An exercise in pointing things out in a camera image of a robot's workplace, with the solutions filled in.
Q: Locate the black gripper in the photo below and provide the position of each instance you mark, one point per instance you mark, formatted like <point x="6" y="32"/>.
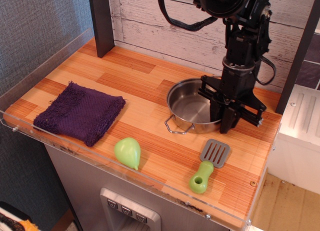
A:
<point x="232" y="98"/>

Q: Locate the stainless steel pot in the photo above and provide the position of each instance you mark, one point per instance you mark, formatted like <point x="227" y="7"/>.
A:
<point x="189" y="111"/>

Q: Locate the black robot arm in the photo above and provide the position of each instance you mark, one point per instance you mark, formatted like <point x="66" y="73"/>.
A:
<point x="247" y="39"/>

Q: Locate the grey green toy spatula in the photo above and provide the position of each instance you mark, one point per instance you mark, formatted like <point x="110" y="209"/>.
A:
<point x="213" y="155"/>

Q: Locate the white cabinet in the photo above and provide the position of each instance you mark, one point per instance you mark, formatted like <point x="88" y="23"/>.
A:
<point x="295" y="157"/>

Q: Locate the green plastic pear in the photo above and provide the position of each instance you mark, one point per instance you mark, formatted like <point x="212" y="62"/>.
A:
<point x="128" y="152"/>

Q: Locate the purple cloth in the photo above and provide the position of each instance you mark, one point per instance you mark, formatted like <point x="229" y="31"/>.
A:
<point x="81" y="113"/>

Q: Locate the grey dispenser panel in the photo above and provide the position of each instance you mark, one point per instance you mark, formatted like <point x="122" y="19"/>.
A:
<point x="123" y="214"/>

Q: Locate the yellow object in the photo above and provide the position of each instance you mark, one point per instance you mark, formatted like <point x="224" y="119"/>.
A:
<point x="26" y="225"/>

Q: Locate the dark right post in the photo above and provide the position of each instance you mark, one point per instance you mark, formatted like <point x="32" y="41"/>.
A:
<point x="300" y="54"/>

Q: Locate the dark post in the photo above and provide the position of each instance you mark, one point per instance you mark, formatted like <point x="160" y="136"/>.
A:
<point x="102" y="26"/>
<point x="300" y="54"/>

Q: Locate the dark left post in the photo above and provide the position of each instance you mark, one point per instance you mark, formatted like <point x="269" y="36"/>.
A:
<point x="102" y="26"/>

